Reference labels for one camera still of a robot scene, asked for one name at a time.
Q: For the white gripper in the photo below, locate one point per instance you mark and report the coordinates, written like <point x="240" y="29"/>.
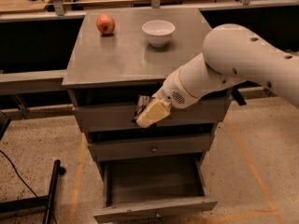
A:
<point x="173" y="91"/>

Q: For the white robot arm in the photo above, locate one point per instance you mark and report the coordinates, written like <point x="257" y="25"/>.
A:
<point x="233" y="37"/>

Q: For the grey middle drawer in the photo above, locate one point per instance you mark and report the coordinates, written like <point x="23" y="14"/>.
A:
<point x="151" y="147"/>

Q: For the grey top drawer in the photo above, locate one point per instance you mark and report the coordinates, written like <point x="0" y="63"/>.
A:
<point x="113" y="117"/>

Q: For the grey wooden drawer cabinet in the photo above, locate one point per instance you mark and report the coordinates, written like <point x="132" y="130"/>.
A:
<point x="117" y="68"/>

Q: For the grey open bottom drawer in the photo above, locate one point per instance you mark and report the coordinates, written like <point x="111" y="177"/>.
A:
<point x="153" y="187"/>

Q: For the white ceramic bowl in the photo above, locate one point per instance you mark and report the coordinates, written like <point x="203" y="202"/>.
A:
<point x="158" y="33"/>

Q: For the red apple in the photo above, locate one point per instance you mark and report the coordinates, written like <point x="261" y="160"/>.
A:
<point x="105" y="24"/>

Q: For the black metal stand base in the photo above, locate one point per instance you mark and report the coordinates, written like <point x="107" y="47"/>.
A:
<point x="46" y="202"/>

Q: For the grey metal rail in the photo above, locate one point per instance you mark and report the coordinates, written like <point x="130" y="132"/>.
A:
<point x="31" y="81"/>

